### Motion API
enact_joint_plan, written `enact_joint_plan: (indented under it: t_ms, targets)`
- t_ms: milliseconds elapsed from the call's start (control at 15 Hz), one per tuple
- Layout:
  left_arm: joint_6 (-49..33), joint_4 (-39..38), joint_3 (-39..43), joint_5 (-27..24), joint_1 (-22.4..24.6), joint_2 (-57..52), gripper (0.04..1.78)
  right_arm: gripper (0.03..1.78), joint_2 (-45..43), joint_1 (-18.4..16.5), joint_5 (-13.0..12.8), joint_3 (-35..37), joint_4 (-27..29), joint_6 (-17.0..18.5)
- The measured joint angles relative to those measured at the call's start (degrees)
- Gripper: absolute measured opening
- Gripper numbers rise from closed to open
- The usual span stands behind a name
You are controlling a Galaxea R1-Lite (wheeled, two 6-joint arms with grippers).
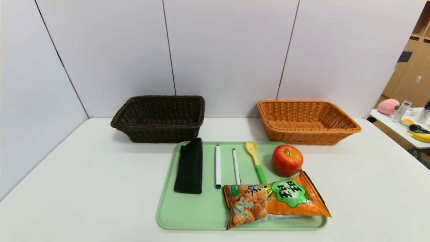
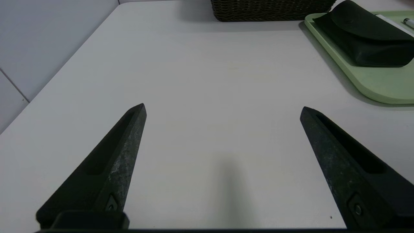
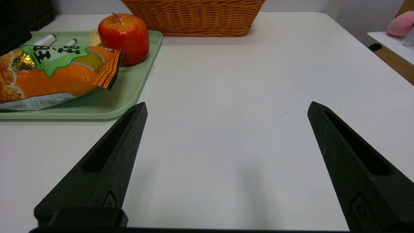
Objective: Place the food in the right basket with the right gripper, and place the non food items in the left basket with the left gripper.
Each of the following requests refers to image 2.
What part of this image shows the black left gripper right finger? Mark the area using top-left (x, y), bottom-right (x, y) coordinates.
top-left (300, 106), bottom-right (414, 229)

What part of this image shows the dark brown wicker basket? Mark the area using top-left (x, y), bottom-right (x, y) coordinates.
top-left (211, 0), bottom-right (337, 22)

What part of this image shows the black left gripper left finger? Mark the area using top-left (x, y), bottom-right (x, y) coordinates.
top-left (36, 104), bottom-right (147, 227)

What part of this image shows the light green plastic tray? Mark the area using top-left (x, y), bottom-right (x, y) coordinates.
top-left (304, 11), bottom-right (414, 105)

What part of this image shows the black glasses case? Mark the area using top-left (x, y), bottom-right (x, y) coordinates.
top-left (312, 0), bottom-right (414, 68)

